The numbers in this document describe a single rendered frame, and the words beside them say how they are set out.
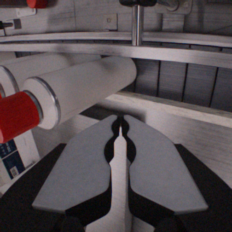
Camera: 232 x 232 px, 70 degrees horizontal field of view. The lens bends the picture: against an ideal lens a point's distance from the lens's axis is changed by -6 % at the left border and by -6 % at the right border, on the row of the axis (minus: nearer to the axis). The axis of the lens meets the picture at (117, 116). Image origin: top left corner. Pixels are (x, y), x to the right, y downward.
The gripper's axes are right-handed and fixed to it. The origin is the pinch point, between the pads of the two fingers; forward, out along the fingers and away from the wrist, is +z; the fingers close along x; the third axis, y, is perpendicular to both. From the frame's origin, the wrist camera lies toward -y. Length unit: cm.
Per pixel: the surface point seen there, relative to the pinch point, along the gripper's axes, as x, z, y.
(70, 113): -4.7, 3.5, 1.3
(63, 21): -12.6, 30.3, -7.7
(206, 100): 11.7, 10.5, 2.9
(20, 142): -37, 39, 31
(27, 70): -10.2, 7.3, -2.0
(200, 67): 10.3, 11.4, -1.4
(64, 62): -7.4, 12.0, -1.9
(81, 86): -3.8, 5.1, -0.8
